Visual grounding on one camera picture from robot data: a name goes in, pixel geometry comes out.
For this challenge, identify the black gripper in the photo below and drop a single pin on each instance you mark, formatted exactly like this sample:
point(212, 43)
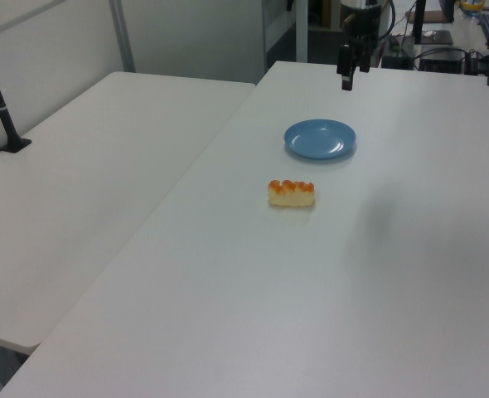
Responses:
point(360, 20)

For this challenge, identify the orange glazed bread loaf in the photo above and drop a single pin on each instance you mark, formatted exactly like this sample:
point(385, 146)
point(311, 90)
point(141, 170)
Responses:
point(291, 195)

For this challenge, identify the blue round plate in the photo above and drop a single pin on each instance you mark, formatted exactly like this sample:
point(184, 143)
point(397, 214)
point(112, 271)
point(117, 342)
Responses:
point(320, 139)

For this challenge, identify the small black box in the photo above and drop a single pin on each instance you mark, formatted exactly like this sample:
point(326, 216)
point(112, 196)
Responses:
point(397, 61)

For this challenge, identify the thin black upright pole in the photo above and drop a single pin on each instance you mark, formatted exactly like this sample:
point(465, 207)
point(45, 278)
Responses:
point(418, 20)

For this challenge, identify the black electronics box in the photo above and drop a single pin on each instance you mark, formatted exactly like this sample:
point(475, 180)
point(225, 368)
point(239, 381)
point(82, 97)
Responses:
point(441, 61)

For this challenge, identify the yellow tape roll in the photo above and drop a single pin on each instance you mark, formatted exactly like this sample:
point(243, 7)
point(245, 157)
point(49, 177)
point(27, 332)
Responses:
point(471, 5)

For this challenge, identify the white side table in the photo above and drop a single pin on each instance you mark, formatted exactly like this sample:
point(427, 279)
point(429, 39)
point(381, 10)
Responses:
point(83, 186)

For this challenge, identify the white cabinet post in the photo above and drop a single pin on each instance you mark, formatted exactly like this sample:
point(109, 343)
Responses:
point(301, 29)

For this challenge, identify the black flat base plate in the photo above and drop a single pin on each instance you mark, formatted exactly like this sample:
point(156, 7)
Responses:
point(437, 37)

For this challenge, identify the grey partition post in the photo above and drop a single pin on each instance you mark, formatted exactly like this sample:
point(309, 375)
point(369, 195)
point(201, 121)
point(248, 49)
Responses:
point(122, 37)

